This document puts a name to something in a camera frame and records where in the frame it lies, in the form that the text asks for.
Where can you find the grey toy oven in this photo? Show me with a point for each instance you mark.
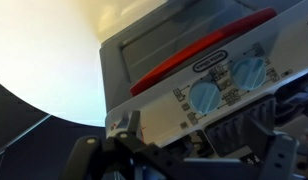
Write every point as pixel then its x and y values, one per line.
pixel 154 116

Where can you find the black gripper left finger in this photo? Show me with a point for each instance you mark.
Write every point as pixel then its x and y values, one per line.
pixel 127 156

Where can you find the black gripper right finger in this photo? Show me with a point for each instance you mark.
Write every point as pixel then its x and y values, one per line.
pixel 280 156

